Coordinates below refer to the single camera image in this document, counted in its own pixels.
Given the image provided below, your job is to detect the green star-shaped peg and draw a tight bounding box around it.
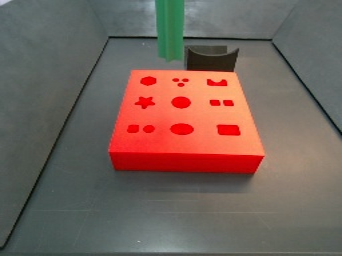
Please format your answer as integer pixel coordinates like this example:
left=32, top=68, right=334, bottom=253
left=155, top=0, right=184, bottom=61

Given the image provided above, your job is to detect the red shape-sorting block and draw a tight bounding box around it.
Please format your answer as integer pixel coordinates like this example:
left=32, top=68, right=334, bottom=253
left=108, top=70, right=264, bottom=174

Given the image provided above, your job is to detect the black curved holder block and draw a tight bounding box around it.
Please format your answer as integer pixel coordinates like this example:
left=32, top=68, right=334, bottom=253
left=184, top=45, right=239, bottom=72

